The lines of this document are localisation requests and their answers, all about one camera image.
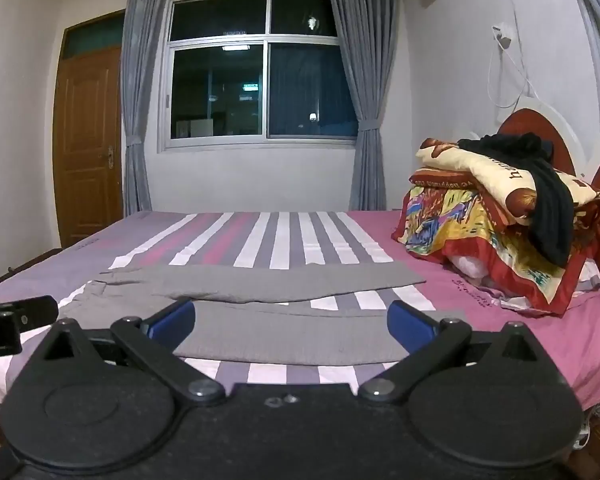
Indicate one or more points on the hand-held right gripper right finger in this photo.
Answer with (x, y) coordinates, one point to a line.
(411, 322)

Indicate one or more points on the colourful red-edged blanket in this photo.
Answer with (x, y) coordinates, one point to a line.
(480, 230)

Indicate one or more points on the sliding glass window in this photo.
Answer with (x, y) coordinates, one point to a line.
(260, 70)

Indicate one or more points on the grey pants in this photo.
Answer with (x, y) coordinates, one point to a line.
(280, 280)

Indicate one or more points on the brown wooden door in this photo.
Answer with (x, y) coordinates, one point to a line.
(87, 135)

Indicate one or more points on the grey curtain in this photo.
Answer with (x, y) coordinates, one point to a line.
(367, 85)
(142, 85)
(595, 25)

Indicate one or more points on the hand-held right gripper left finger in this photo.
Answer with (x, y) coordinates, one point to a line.
(172, 317)

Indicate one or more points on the black garment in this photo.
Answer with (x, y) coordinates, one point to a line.
(550, 210)

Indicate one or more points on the white wall charger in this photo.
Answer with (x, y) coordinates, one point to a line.
(503, 37)

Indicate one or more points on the red and white headboard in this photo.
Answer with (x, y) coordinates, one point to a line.
(560, 140)

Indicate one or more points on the cream and brown printed blanket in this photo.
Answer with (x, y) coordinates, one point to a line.
(495, 175)

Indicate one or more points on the striped pink bed sheet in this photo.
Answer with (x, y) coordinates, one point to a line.
(300, 235)

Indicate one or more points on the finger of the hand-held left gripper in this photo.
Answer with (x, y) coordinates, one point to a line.
(37, 310)

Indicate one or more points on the white pillow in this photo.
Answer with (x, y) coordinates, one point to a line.
(470, 267)

